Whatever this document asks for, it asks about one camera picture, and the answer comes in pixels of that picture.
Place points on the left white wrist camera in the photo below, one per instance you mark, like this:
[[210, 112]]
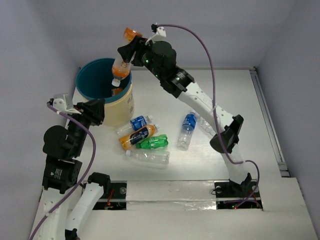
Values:
[[63, 103]]

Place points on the small orange bottle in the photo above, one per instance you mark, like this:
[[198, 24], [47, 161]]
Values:
[[115, 91]]

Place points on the green plastic bottle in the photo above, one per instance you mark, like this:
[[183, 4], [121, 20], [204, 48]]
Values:
[[154, 142]]

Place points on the clear bottle white cap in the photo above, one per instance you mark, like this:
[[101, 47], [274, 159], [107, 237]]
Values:
[[149, 158]]

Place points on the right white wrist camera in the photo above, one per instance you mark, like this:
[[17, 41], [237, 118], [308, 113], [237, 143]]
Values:
[[158, 34]]

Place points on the silver taped front rail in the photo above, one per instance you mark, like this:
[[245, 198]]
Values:
[[177, 195]]

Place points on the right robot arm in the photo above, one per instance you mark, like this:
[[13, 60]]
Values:
[[160, 59]]

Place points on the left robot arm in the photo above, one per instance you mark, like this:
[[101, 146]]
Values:
[[69, 193]]

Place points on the teal and cream bin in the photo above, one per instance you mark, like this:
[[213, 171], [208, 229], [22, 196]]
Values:
[[94, 81]]

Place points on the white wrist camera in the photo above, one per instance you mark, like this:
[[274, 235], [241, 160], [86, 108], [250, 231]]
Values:
[[63, 103], [158, 34]]

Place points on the small blue label bottle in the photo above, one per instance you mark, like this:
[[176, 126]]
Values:
[[135, 124]]

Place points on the large clear ribbed bottle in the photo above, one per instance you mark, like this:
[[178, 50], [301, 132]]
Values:
[[206, 127]]

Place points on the blue label clear bottle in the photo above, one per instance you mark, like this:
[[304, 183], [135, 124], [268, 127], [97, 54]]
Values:
[[187, 129]]

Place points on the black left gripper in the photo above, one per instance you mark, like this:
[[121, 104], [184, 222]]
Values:
[[89, 113]]

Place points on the orange bottle dark label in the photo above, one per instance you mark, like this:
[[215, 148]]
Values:
[[132, 139]]

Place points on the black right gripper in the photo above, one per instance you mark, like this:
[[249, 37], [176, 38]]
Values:
[[138, 45]]

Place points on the aluminium side rail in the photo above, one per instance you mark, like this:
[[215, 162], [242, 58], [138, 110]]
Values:
[[284, 171]]

